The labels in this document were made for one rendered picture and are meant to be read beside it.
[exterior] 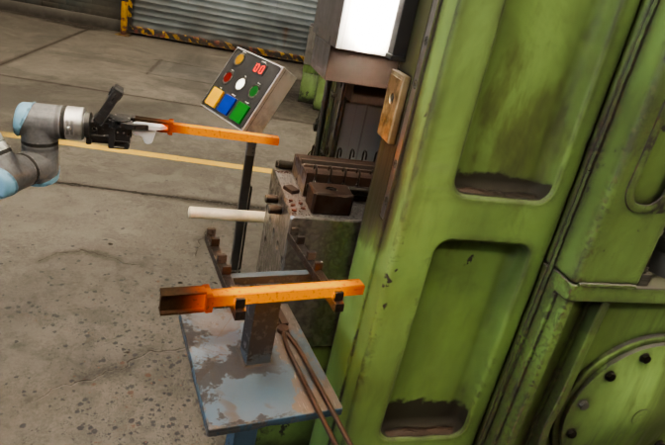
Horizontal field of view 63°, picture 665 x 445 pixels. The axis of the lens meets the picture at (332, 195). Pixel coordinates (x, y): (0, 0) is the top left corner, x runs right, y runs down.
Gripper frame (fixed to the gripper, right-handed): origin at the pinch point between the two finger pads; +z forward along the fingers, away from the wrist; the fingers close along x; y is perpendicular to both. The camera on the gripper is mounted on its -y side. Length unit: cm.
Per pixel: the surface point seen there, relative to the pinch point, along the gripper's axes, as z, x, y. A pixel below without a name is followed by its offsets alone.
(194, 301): 9, 66, 13
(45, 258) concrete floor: -54, -101, 107
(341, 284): 40, 61, 12
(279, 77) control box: 38, -42, -8
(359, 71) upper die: 52, 7, -23
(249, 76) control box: 29, -54, -5
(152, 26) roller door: -45, -810, 95
